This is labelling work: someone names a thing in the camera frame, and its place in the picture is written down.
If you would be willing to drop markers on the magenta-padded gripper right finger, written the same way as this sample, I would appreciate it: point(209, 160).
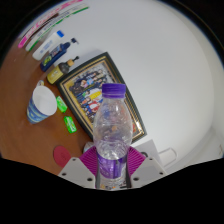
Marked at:
point(146, 171)

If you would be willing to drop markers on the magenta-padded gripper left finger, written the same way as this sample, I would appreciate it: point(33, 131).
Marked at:
point(75, 171)

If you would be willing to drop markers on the clear purple-capped water bottle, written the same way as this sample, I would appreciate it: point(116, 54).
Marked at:
point(111, 126)

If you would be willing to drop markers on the flat round red coaster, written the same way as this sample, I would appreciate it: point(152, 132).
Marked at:
point(61, 156)

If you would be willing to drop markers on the small green packet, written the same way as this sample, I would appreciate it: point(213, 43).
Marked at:
point(70, 124)
point(61, 104)

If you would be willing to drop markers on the blue patterned paper cup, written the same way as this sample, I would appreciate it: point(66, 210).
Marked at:
point(40, 106)

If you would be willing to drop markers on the black gold framed picture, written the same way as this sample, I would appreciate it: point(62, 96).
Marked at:
point(83, 86)

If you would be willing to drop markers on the yellow black-pump bottle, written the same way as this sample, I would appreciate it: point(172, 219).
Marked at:
point(57, 72)

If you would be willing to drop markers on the dark blue pump bottle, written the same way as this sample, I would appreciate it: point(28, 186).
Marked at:
point(53, 55)

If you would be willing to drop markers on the white blue-capped tube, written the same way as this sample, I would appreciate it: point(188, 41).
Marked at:
point(46, 45)

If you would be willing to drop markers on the long pink box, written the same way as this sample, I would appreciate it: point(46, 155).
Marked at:
point(43, 21)

